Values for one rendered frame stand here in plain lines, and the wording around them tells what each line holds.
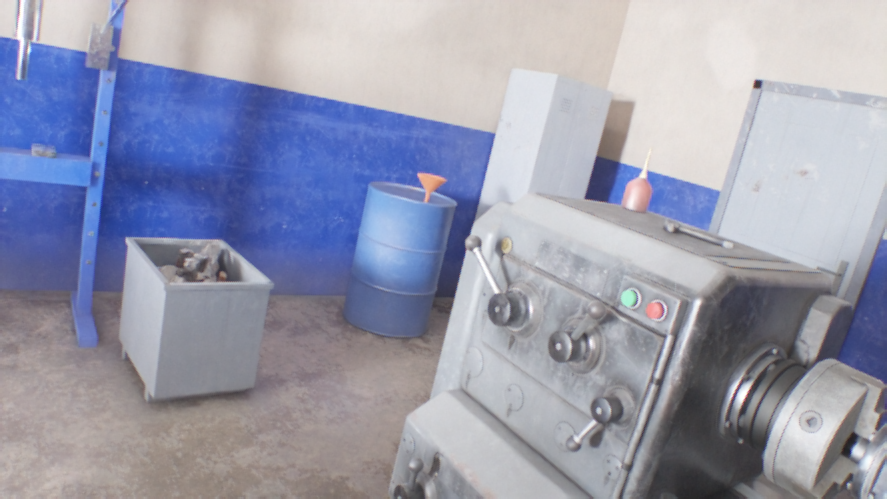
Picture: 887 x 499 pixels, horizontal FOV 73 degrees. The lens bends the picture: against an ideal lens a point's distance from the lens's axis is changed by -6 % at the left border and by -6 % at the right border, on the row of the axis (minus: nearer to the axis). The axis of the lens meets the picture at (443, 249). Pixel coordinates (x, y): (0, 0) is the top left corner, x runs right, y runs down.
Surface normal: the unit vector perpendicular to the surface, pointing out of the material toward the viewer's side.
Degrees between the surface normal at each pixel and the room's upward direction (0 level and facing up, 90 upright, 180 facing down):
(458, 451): 32
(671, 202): 90
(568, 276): 90
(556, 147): 90
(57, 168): 90
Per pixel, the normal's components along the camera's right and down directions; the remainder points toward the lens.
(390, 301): 0.04, 0.24
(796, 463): -0.84, 0.20
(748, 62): -0.80, -0.05
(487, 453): -0.24, -0.83
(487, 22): 0.54, 0.31
